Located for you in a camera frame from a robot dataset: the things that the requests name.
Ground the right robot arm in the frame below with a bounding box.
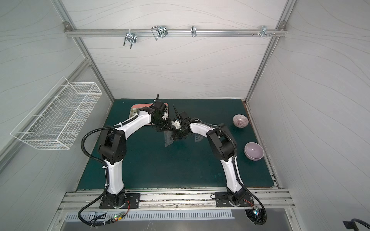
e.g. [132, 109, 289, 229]
[172, 111, 251, 207]

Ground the metal u-bolt clamp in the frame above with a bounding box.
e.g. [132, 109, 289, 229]
[151, 26, 168, 40]

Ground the metal bracket with bolts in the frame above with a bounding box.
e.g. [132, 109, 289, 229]
[251, 26, 276, 37]

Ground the clear plastic ruler pouch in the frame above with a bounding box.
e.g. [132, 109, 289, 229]
[164, 130, 174, 147]

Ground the pink plastic tray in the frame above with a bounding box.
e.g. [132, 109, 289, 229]
[129, 104, 155, 126]

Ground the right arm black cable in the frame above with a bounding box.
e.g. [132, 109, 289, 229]
[172, 104, 267, 225]

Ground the clear plastic protractor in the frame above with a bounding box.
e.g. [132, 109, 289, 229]
[195, 134, 203, 142]

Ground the lilac plain bowl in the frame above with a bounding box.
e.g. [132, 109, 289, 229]
[244, 142, 265, 161]

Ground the small metal clamp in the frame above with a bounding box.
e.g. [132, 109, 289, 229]
[190, 26, 197, 38]

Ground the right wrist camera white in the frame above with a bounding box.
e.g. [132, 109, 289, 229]
[171, 120, 182, 130]

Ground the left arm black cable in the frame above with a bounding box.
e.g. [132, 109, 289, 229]
[77, 93, 160, 227]

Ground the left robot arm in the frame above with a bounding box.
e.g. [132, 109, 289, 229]
[98, 100, 169, 208]

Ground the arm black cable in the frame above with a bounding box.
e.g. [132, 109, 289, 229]
[77, 93, 160, 227]
[172, 104, 267, 225]

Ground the purple patterned bowl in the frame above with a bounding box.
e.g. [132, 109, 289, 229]
[233, 114, 249, 128]

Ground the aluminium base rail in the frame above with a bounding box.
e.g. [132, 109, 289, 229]
[57, 188, 295, 212]

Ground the white wire basket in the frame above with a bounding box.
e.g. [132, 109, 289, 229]
[10, 77, 102, 150]

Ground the metal hook clamp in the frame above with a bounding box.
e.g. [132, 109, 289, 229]
[123, 31, 137, 49]

